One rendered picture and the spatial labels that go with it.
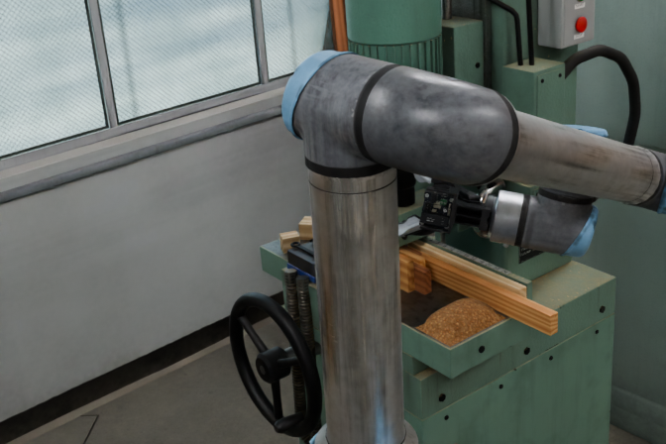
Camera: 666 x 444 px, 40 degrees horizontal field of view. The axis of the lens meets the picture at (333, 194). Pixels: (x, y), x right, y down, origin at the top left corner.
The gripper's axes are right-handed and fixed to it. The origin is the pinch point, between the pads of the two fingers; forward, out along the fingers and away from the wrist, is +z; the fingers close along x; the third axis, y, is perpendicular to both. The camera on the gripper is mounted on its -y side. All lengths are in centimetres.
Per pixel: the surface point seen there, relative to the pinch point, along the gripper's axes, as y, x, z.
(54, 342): -96, 88, 108
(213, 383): -126, 103, 62
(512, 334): -5.0, 22.7, -27.7
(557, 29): -24.4, -32.2, -25.6
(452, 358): 6.6, 25.2, -18.0
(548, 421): -32, 49, -40
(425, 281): -11.2, 18.1, -10.1
